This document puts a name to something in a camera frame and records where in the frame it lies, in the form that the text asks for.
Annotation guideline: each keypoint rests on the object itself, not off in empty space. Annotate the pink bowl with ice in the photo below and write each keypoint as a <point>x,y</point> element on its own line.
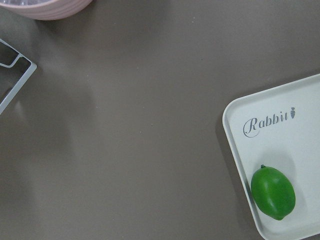
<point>45,10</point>

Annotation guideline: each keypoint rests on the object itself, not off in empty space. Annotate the cream rabbit tray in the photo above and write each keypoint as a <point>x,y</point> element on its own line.
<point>280,127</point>

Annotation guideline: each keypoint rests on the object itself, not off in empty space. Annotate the green lime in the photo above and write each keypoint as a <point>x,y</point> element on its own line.
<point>273,192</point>

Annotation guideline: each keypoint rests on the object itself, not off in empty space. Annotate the white wire cup rack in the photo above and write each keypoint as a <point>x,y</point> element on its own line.
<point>15,70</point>

